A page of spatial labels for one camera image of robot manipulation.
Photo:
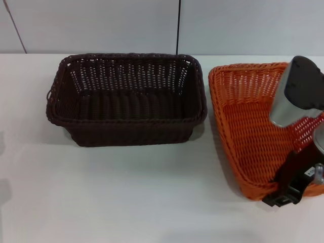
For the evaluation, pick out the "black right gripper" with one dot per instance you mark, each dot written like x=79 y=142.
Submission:
x=307 y=162

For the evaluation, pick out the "orange woven basket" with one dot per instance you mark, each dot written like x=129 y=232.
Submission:
x=245 y=134

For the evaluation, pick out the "dark brown woven basket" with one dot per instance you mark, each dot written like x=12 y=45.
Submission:
x=126 y=101

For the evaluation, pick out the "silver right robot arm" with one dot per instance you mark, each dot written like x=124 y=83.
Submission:
x=296 y=88

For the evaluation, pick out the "silver wrist bracket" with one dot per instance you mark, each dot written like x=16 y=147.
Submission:
x=319 y=172

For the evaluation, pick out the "black vertical wall strip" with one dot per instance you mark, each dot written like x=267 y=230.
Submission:
x=178 y=25

